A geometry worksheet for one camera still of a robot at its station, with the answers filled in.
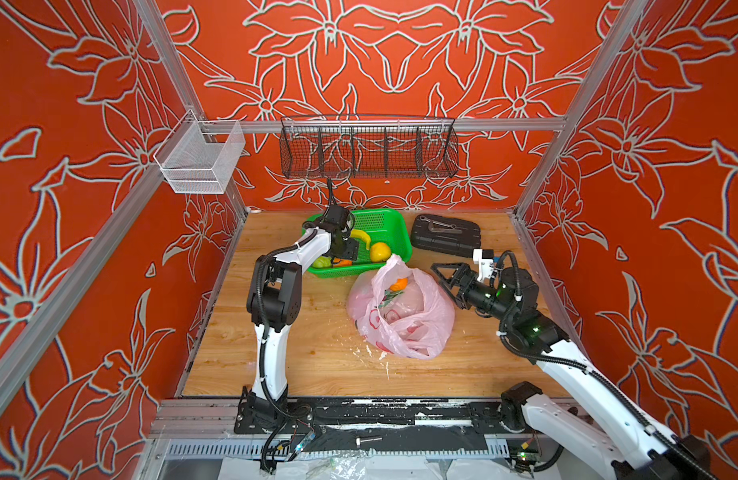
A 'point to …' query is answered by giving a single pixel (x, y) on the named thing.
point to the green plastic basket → (381, 233)
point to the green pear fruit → (322, 262)
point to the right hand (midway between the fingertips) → (431, 275)
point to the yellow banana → (361, 234)
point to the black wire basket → (362, 147)
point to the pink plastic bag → (406, 313)
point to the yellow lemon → (380, 252)
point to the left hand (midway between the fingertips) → (345, 247)
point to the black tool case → (445, 235)
